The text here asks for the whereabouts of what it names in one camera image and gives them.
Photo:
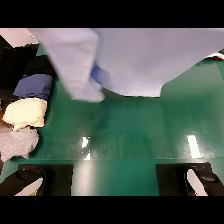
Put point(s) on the dark blue garment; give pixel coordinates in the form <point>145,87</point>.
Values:
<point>33,86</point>

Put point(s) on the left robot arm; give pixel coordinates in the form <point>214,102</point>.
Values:
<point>23,181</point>

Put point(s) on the black garment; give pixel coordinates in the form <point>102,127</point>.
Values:
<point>38,65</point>

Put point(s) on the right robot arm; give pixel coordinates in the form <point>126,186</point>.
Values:
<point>196,180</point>

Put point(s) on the red and white garment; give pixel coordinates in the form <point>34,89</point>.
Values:
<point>216,56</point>

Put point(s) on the light blue shirt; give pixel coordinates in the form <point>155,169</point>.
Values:
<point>143,60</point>

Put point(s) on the cream garment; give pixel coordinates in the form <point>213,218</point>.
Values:
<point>25,113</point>

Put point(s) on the grey garment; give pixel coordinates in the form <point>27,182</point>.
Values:
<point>16,143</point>

